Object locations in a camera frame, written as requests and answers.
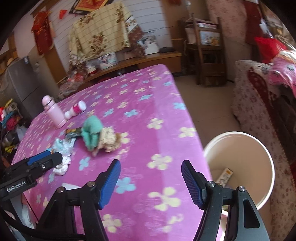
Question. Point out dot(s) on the wooden low cabinet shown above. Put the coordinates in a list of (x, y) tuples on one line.
[(171, 60)]

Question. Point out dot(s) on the floral beige hanging cloth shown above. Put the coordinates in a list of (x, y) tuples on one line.
[(106, 30)]

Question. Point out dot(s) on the white trash bucket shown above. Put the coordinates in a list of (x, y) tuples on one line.
[(251, 164)]

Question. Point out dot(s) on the dark green snack packet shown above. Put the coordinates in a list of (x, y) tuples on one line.
[(73, 133)]

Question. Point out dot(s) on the small white carton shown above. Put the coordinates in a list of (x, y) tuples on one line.
[(224, 178)]

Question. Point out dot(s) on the floral covered sofa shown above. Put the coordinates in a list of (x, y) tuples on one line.
[(253, 106)]

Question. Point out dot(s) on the grey refrigerator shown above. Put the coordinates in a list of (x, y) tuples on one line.
[(21, 84)]

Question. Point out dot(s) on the framed photo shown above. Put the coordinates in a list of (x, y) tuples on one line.
[(107, 60)]

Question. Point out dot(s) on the teal green towel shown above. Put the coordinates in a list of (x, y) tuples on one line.
[(90, 132)]

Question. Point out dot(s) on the red hanging decoration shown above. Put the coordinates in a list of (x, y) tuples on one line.
[(42, 32)]

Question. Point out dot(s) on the pink thermos bottle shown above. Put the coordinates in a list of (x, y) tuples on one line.
[(54, 112)]

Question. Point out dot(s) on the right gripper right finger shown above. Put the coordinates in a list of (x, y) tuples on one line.
[(243, 222)]

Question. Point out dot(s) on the wooden chair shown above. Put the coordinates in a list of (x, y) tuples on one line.
[(206, 42)]

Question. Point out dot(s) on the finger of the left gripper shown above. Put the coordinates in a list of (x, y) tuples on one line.
[(40, 167), (38, 157)]

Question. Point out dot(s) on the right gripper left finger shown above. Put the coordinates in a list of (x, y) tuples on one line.
[(73, 214)]

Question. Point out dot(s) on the pink cartoon blanket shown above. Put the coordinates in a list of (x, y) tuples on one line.
[(283, 70)]

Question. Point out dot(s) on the white pink plastic bottle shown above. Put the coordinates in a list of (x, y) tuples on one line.
[(75, 110)]

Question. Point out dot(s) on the white tissue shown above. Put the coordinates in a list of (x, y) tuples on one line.
[(65, 147)]

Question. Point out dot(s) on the red plastic bag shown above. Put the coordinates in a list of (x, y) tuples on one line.
[(269, 48)]

